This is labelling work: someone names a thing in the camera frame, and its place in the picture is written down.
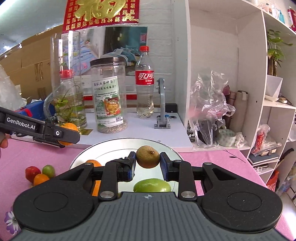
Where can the person's left hand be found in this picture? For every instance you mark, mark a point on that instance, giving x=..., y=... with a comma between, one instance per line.
x=4, y=140

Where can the brown kiwi fruit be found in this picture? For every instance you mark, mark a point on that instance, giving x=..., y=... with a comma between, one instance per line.
x=147, y=157

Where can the small orange mandarin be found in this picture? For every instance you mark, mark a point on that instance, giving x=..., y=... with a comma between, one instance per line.
x=94, y=162

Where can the white shelf unit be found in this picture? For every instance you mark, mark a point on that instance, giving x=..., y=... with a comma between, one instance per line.
x=229, y=37

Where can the grey hinged metal bracket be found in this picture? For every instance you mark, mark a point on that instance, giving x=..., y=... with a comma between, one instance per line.
x=162, y=120

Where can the large green fruit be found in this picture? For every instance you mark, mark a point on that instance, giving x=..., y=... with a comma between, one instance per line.
x=152, y=185

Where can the crumpled clear plastic bag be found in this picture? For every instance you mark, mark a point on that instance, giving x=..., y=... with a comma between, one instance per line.
x=208, y=106

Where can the clear tea jar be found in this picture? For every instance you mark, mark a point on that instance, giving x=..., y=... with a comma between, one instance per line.
x=109, y=94

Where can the potted green plant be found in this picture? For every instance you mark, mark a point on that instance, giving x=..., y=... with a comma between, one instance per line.
x=274, y=51

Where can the small green fruit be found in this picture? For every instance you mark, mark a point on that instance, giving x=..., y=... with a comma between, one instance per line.
x=49, y=171

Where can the red snack packet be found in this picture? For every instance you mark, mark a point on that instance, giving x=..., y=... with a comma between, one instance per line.
x=264, y=142

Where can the blue plastic box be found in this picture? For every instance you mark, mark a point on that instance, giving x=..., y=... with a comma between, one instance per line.
x=36, y=110

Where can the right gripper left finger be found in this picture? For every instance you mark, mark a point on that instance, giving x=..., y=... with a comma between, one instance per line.
x=118, y=170

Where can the roll of tape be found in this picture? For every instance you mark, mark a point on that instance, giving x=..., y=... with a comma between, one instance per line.
x=226, y=137

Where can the white plastic bag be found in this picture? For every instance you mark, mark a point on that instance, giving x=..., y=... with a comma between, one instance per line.
x=10, y=96

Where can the tall glass plant vase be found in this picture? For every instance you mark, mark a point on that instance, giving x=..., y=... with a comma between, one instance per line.
x=65, y=63

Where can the pink floral tablecloth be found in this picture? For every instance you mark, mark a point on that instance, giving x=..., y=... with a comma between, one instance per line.
x=19, y=155

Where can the red fu poster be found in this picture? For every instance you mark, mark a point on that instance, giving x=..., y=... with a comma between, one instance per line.
x=82, y=14

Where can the cola bottle red label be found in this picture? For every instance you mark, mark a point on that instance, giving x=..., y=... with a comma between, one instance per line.
x=144, y=80

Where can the cardboard box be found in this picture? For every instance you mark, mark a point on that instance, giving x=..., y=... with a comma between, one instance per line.
x=28, y=65

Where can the large orange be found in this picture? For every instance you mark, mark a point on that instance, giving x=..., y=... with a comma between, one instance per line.
x=70, y=126

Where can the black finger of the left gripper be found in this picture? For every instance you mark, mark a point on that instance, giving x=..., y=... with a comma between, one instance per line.
x=66, y=136

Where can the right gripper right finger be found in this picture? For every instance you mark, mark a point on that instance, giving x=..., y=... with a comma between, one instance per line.
x=183, y=173

